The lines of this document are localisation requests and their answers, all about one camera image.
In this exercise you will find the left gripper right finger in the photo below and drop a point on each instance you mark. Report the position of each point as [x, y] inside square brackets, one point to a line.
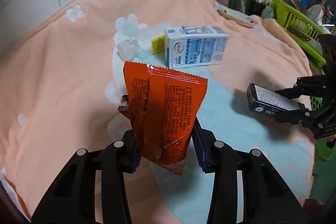
[267, 198]

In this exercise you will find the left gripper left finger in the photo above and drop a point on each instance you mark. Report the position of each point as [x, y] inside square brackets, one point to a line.
[71, 196]

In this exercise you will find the black cigarette box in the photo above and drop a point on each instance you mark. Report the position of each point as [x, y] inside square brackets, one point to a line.
[264, 101]

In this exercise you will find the orange snack packet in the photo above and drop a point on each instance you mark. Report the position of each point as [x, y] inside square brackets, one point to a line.
[161, 106]

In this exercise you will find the green perforated trash basket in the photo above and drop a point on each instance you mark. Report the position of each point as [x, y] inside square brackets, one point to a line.
[324, 150]

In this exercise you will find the cleaver knife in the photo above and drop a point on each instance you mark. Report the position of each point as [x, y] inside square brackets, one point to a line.
[306, 38]

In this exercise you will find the green dish rack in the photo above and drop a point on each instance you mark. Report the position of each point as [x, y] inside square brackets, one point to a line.
[286, 16]

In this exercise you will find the steel bowl in rack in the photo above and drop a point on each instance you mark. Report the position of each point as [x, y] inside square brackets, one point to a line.
[297, 5]

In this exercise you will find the white ceramic dish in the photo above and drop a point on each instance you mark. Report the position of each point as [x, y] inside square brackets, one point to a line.
[238, 17]

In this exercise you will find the peach floral towel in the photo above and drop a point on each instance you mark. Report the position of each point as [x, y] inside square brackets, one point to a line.
[61, 85]

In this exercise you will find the blue white milk carton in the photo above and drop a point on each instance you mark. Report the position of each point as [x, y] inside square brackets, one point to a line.
[194, 46]

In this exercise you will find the small clear plastic bottle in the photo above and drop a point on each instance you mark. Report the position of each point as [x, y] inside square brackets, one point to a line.
[130, 48]

